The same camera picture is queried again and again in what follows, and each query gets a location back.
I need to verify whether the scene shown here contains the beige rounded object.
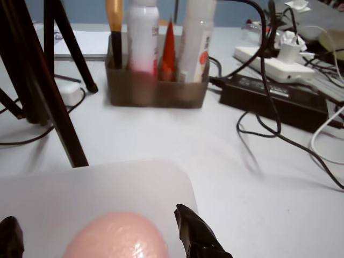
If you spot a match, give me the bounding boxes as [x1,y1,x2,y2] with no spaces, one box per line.
[318,29,344,60]

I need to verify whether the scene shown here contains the white charger plug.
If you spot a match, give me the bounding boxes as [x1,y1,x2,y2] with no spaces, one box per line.
[276,40,302,65]

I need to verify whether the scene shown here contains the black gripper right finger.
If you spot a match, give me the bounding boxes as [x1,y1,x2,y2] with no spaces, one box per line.
[174,203,233,258]

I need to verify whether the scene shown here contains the white pink spray can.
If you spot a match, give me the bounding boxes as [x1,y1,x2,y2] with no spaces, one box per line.
[126,0,161,78]

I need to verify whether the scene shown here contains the white cable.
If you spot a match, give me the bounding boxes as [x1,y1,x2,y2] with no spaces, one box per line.
[311,106,344,165]

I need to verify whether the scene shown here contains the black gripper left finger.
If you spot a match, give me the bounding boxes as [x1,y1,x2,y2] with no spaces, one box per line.
[0,216,25,258]

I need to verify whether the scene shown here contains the frosted white plastic bin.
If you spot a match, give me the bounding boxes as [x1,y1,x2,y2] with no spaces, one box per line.
[0,157,201,258]

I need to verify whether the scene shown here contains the brown translucent organizer box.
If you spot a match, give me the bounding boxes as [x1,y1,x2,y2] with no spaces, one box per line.
[104,31,211,110]

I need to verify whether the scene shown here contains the white notebook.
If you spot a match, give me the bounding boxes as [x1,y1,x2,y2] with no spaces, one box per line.
[53,29,111,60]

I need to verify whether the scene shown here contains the white power strip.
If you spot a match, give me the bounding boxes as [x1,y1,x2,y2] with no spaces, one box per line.
[232,45,317,84]

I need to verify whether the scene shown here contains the small white adapter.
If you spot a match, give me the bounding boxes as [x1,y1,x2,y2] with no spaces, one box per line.
[58,82,83,106]

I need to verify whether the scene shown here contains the orange tube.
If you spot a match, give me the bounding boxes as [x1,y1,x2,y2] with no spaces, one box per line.
[159,16,178,82]

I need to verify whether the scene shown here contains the thick black cable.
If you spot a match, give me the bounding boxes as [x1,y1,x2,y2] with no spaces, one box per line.
[214,0,344,190]

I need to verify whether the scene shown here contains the black power adapter brick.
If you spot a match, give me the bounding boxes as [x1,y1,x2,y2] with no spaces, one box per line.
[219,72,330,134]

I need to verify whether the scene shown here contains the crumpled white paper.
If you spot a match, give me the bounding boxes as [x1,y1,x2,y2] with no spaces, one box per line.
[279,30,307,52]

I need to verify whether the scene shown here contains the black tripod legs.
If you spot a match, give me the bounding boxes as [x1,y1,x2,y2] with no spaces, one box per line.
[0,0,99,169]

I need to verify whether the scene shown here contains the gold black cosmetic brush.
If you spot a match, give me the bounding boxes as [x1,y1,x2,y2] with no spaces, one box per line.
[105,0,125,70]

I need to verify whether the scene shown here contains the white bottle with orange print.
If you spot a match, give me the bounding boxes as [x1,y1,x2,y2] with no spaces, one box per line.
[178,0,217,84]

